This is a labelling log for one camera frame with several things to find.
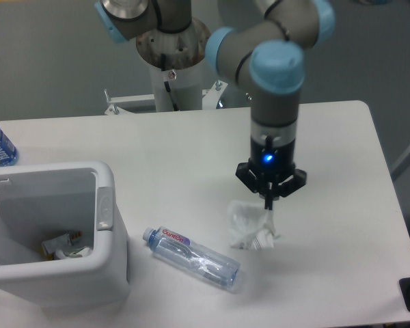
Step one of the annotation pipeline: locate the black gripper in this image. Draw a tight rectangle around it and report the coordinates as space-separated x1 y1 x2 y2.
235 139 308 209

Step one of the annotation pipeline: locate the clear plastic wrapper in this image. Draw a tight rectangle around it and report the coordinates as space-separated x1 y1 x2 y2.
227 200 279 251

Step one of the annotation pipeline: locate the clear Ganten water bottle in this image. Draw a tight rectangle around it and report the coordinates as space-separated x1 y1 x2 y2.
142 226 241 290

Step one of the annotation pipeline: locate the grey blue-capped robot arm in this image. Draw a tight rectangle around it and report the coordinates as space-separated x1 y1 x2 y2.
95 1 336 210

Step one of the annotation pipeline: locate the trash inside can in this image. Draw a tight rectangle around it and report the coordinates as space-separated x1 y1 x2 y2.
41 230 93 260

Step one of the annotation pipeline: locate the white plastic trash can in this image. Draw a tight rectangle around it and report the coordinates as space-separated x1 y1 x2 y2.
0 161 130 307

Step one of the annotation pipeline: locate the white metal base frame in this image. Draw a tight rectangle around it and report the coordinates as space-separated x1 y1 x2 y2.
103 79 257 115

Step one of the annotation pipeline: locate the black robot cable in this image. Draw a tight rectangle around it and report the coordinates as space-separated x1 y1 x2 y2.
159 53 179 112

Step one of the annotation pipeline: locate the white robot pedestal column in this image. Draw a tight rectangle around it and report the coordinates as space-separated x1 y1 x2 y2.
136 18 210 96

